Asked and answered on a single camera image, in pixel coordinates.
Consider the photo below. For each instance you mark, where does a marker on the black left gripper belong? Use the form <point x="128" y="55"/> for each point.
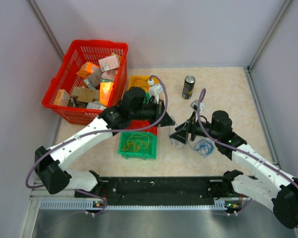
<point x="159" y="111"/>

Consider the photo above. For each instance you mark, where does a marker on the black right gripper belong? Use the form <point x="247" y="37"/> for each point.
<point x="181" y="134"/>

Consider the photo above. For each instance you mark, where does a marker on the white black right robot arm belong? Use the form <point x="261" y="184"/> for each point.
<point x="270" y="186"/>

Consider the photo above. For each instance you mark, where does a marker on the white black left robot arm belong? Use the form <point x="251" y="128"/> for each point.
<point x="52" y="165"/>

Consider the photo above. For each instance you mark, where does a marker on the red plastic bin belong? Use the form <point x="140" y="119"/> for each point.
<point x="135" y="124"/>

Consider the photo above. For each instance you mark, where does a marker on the green plastic bin lower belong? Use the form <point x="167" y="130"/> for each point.
<point x="141" y="145"/>

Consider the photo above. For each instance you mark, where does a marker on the dark drink can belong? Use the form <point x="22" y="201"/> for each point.
<point x="188" y="87"/>

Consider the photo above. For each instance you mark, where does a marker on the yellow plastic bin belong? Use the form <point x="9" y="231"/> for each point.
<point x="139" y="81"/>

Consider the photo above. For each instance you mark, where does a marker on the bright orange box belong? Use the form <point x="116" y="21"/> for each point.
<point x="105" y="92"/>

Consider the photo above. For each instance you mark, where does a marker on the pink white box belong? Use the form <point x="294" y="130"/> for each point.
<point x="109" y="63"/>

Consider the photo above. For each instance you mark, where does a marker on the brown cardboard box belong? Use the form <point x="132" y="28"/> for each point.
<point x="85" y="94"/>

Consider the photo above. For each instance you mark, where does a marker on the yellow box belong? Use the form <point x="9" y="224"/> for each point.
<point x="62" y="98"/>

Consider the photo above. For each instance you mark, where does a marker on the red plastic basket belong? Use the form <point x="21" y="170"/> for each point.
<point x="80" y="52"/>

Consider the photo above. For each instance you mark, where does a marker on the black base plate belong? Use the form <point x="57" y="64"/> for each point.
<point x="164" y="191"/>

